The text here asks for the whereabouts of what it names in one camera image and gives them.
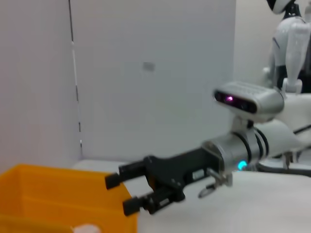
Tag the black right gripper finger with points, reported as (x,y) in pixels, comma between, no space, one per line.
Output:
(113,180)
(132,206)

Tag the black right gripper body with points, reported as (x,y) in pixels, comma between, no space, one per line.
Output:
(170,170)

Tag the white paper ball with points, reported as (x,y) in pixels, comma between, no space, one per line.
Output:
(86,228)

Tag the yellow plastic bin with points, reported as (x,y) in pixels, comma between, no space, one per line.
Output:
(48,194)

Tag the white humanoid robot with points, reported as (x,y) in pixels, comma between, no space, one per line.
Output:
(295,48)

